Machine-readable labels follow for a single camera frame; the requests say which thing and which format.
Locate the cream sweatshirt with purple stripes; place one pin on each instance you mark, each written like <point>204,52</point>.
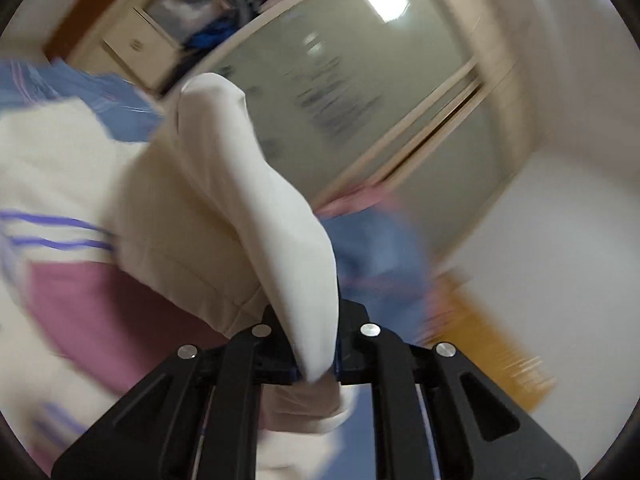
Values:
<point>215,200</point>

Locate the frosted glass sliding wardrobe doors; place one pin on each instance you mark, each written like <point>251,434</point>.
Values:
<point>360,105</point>

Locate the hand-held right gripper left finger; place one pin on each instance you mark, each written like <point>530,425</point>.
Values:
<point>250,360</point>

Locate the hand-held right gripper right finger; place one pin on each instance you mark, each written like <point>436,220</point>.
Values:
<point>357,355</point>

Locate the cream bedside cabinet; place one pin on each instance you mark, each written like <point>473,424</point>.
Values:
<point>137,47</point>

